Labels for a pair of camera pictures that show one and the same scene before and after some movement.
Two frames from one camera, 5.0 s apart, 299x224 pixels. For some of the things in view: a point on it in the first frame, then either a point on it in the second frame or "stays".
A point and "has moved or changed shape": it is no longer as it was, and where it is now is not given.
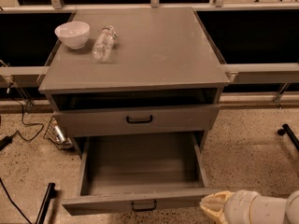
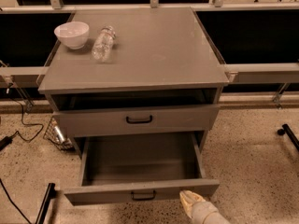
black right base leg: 290,133 stays
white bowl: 74,34 stays
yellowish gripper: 238,206 → 202,208
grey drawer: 146,173 has moved or changed shape
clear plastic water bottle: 104,44 stays
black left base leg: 50,194 stays
